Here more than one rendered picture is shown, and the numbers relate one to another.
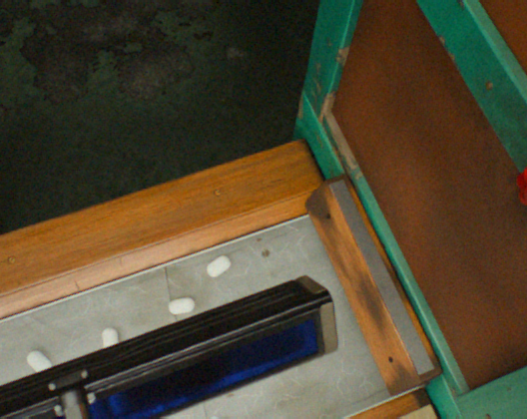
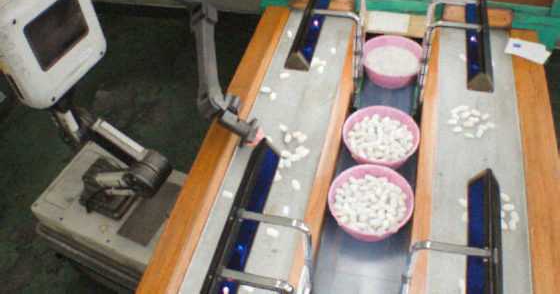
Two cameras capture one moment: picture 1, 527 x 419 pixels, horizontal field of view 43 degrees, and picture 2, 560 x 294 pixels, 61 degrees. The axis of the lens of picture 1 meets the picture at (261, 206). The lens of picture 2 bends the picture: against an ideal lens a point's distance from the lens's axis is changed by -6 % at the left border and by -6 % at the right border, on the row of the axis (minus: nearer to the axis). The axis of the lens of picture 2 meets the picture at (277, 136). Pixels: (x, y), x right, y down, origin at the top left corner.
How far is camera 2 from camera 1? 1.69 m
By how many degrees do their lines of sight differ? 29
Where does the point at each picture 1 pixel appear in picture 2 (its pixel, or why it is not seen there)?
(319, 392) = (341, 31)
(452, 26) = not seen: outside the picture
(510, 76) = not seen: outside the picture
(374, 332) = (336, 4)
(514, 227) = not seen: outside the picture
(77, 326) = (280, 67)
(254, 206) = (278, 19)
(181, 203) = (263, 32)
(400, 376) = (350, 3)
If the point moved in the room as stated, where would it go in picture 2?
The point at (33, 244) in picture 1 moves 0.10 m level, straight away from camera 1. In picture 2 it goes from (247, 63) to (223, 65)
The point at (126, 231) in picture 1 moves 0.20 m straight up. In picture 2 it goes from (262, 44) to (257, 4)
